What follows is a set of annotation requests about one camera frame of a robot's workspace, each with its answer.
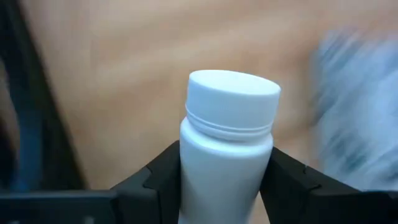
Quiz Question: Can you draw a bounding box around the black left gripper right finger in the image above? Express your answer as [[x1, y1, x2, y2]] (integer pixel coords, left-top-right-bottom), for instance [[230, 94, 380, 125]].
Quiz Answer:
[[259, 146, 362, 224]]

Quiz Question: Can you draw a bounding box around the black blue edge strip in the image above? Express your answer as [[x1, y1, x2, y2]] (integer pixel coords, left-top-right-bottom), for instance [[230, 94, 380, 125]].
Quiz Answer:
[[0, 0, 88, 191]]

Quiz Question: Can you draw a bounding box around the white plastic pill bottle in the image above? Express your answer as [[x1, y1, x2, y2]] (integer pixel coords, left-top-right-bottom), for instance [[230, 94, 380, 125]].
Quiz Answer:
[[178, 69, 282, 224]]

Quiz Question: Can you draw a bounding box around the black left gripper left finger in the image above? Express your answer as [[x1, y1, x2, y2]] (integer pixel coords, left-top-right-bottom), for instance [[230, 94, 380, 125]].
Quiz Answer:
[[110, 141, 182, 224]]

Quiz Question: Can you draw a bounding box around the blue white packaged supply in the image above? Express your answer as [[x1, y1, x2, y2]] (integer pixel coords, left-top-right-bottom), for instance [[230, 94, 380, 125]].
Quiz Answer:
[[310, 26, 398, 191]]

